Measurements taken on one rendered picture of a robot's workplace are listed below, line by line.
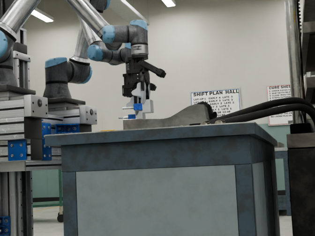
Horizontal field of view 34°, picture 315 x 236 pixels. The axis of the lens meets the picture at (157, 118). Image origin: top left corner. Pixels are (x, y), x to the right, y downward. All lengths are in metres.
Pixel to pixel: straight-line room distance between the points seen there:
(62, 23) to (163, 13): 2.13
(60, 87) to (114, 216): 1.16
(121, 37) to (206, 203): 0.90
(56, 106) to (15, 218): 0.60
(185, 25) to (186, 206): 8.45
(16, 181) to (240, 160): 1.25
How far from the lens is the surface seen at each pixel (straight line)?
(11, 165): 2.38
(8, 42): 2.21
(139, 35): 2.22
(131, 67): 2.22
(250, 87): 9.56
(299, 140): 2.28
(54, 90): 2.71
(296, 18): 2.40
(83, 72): 2.83
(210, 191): 1.62
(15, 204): 2.51
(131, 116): 2.50
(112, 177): 1.70
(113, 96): 10.12
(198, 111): 2.25
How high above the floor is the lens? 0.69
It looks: 5 degrees up
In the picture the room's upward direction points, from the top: 3 degrees counter-clockwise
